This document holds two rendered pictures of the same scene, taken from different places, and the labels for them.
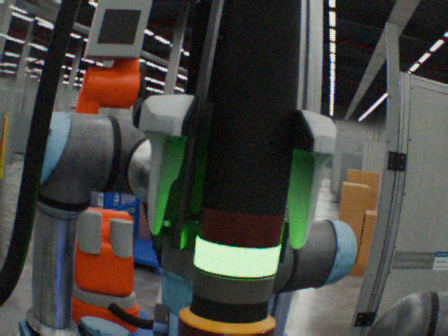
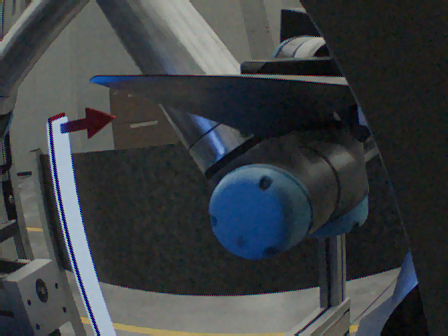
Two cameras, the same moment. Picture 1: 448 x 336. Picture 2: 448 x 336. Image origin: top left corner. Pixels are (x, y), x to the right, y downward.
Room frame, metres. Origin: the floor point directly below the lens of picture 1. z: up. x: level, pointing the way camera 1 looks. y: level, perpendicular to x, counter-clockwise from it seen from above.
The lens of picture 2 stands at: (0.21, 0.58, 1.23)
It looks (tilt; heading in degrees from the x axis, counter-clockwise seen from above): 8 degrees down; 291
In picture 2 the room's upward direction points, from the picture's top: 9 degrees counter-clockwise
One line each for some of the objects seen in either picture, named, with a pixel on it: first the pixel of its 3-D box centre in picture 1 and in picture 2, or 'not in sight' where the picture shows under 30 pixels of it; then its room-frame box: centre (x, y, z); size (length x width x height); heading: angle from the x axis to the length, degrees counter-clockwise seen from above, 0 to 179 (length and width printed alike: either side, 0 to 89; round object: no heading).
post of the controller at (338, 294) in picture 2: not in sight; (331, 238); (0.54, -0.58, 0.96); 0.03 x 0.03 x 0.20; 83
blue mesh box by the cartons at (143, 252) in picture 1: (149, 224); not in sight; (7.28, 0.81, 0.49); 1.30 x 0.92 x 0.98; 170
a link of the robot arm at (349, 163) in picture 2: not in sight; (327, 177); (0.47, -0.34, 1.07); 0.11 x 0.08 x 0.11; 82
